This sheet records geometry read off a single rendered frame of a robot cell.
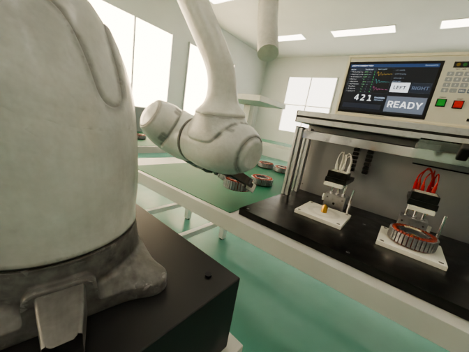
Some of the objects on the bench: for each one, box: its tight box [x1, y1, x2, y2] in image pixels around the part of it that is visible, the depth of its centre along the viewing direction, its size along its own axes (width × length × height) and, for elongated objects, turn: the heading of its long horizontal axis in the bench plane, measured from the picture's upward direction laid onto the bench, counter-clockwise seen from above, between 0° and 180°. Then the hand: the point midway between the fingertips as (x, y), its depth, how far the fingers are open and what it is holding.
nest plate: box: [375, 226, 448, 271], centre depth 63 cm, size 15×15×1 cm
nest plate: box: [295, 201, 351, 230], centre depth 77 cm, size 15×15×1 cm
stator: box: [387, 223, 440, 253], centre depth 63 cm, size 11×11×4 cm
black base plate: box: [239, 189, 469, 321], centre depth 72 cm, size 47×64×2 cm
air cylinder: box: [322, 191, 349, 212], centre depth 88 cm, size 5×8×6 cm
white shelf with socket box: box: [237, 94, 286, 126], centre depth 163 cm, size 35×37×46 cm
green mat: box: [138, 163, 285, 213], centre depth 126 cm, size 94×61×1 cm, turn 108°
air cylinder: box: [396, 212, 429, 231], centre depth 74 cm, size 5×8×6 cm
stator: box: [251, 174, 274, 186], centre depth 113 cm, size 11×11×4 cm
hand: (238, 182), depth 81 cm, fingers closed on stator, 11 cm apart
